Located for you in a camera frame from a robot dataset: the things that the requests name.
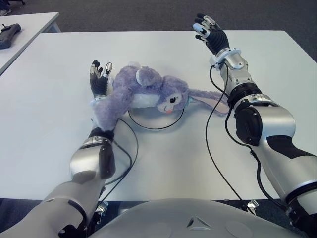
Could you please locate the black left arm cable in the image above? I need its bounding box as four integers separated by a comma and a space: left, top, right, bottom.
98, 119, 139, 201

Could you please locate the grey robot torso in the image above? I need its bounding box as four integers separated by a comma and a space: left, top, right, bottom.
88, 197, 298, 238

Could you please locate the dark grey handheld device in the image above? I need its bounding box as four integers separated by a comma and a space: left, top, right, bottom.
0, 23, 22, 50

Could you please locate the metal table clamp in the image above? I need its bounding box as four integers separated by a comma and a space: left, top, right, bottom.
95, 200, 109, 225
245, 199, 260, 215

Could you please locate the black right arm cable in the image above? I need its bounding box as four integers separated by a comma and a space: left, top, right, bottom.
205, 63, 245, 201

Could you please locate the white side table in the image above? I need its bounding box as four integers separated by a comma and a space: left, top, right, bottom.
0, 11, 60, 75

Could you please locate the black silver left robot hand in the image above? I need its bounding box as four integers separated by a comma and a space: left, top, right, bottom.
89, 59, 114, 98

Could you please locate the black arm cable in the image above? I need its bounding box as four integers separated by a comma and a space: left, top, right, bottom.
205, 63, 245, 201
98, 119, 139, 201

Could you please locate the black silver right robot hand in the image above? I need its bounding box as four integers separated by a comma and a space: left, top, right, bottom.
192, 13, 230, 56

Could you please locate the white plate with black rim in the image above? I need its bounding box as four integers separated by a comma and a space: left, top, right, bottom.
128, 106, 185, 130

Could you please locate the purple plush bunny doll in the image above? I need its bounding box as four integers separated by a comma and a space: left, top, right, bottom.
91, 61, 230, 132

